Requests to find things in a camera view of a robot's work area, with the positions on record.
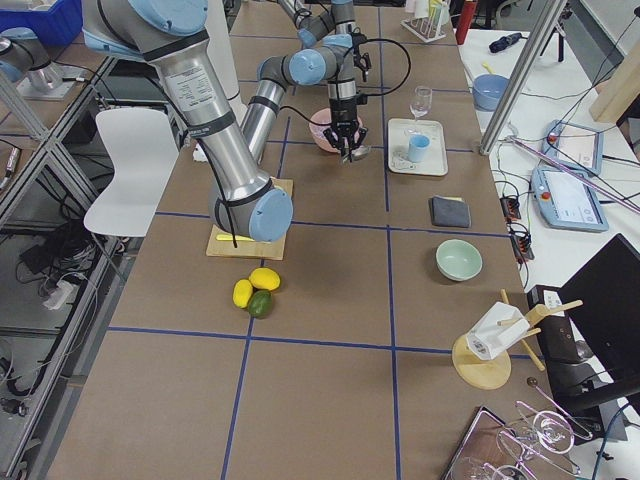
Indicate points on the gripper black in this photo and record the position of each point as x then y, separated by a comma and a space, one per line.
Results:
344, 113

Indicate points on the metal ice scoop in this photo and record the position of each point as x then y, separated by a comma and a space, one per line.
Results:
355, 155

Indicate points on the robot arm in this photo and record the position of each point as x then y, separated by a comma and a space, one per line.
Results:
339, 18
171, 36

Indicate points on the blue plastic cup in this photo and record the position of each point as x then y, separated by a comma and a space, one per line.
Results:
418, 148

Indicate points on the wooden cup stand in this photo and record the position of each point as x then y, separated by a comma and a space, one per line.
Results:
493, 374

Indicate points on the pink bowl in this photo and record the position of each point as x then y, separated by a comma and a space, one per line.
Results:
317, 133

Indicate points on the cream bear tray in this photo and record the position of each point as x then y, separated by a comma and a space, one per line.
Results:
435, 163

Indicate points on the clear wine glass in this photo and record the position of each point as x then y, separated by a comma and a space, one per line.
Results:
420, 105

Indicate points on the grey folded cloth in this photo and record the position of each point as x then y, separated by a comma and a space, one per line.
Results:
448, 212

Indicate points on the blue basin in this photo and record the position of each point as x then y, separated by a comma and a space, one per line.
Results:
487, 91

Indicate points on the bamboo cutting board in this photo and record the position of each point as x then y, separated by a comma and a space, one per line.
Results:
265, 250

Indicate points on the green bowl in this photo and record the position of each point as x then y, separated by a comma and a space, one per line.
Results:
458, 260

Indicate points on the yellow plastic knife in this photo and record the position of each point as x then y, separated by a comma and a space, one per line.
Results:
228, 237

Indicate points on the large yellow lemon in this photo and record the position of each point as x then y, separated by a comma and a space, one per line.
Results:
264, 278

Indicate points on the folded dark umbrella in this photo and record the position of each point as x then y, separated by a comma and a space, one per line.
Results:
505, 42

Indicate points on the red bottle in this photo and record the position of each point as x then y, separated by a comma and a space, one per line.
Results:
466, 16

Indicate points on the green lime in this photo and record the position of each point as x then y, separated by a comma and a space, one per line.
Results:
260, 304

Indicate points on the small yellow lemon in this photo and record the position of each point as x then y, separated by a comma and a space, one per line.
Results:
242, 293

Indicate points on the white chair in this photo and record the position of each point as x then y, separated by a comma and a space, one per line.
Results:
141, 146

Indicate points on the near teach pendant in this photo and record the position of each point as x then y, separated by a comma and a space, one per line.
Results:
567, 201

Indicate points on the teach pendant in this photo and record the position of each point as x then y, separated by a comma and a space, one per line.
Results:
575, 146
567, 201

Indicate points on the far teach pendant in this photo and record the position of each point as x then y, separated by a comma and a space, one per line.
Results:
575, 146

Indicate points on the white carton on stand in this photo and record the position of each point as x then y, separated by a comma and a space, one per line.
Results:
497, 330

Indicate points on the black monitor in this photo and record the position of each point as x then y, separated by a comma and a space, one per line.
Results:
608, 321

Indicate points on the blue storage crate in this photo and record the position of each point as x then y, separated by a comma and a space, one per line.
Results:
57, 24

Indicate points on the glass on rack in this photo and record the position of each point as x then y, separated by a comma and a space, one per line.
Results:
541, 438

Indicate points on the white wire rack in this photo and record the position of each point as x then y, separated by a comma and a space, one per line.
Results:
427, 19

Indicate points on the aluminium frame post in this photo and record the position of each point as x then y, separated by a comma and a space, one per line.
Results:
533, 47

